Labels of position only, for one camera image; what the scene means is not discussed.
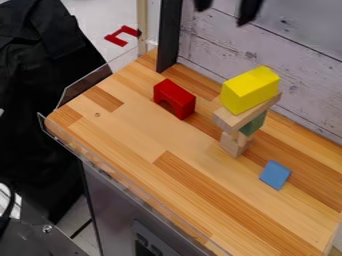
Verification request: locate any blue block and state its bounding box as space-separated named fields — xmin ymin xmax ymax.
xmin=259 ymin=160 xmax=293 ymax=192

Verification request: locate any red arch block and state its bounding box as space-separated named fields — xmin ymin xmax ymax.
xmin=152 ymin=78 xmax=198 ymax=121

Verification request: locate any white board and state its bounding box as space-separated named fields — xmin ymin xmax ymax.
xmin=176 ymin=0 xmax=342 ymax=145

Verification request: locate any red bracket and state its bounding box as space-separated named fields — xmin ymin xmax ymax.
xmin=102 ymin=25 xmax=142 ymax=48

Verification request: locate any green block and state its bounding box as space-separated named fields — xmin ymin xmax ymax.
xmin=237 ymin=110 xmax=269 ymax=137

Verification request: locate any small wooden block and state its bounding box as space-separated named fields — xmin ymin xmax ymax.
xmin=219 ymin=130 xmax=256 ymax=159

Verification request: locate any black bag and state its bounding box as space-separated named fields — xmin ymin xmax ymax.
xmin=0 ymin=0 xmax=114 ymax=225

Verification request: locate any black post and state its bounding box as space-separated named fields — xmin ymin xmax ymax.
xmin=154 ymin=0 xmax=185 ymax=74

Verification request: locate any yellow block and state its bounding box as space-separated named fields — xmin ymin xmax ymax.
xmin=219 ymin=65 xmax=282 ymax=116

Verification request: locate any flat wooden block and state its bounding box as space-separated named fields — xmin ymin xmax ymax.
xmin=212 ymin=92 xmax=284 ymax=135

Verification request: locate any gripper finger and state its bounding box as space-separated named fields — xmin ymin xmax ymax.
xmin=192 ymin=0 xmax=216 ymax=13
xmin=236 ymin=0 xmax=266 ymax=27

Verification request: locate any wooden post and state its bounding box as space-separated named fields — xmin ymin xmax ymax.
xmin=136 ymin=0 xmax=150 ymax=57

